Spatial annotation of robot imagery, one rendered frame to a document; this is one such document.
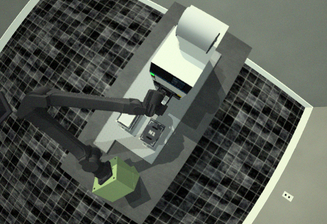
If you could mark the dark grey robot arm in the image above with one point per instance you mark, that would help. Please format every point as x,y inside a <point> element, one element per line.
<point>88,156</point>

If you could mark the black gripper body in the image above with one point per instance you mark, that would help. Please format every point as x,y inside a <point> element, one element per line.
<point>161,110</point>

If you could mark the white cylinder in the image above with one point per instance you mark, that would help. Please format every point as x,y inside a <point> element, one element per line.
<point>197,29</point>

